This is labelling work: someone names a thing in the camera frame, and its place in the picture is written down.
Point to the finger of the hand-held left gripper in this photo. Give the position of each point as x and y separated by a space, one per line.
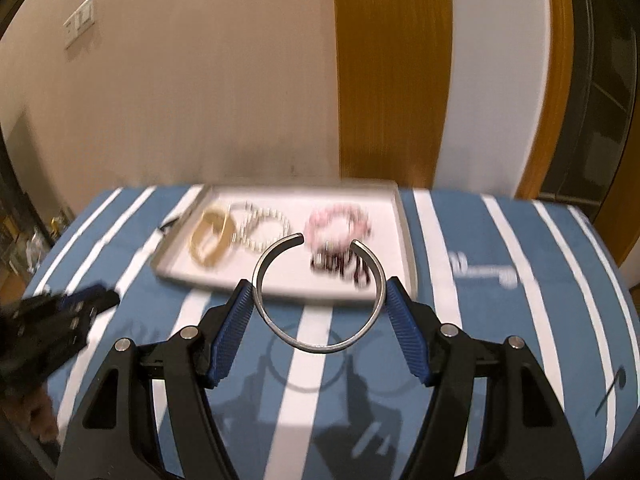
92 302

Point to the grey jewelry tray box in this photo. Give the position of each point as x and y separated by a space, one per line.
295 212

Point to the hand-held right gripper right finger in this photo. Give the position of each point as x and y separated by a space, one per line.
407 332

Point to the black thin stick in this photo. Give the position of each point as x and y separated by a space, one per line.
612 391

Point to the blue white striped blanket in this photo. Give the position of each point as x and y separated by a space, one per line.
450 360

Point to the wooden door frame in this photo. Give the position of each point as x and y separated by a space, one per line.
390 60

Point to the white door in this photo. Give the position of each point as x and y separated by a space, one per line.
495 60

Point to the dark cabinet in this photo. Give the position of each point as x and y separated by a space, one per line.
605 85

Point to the person's left hand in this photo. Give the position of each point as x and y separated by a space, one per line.
44 412

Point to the white wall switch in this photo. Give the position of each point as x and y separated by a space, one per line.
80 21

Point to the silver cuff bangle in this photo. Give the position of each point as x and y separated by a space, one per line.
320 347

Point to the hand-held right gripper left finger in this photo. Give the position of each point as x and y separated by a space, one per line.
230 331

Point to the gold bangle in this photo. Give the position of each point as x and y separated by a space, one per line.
210 212

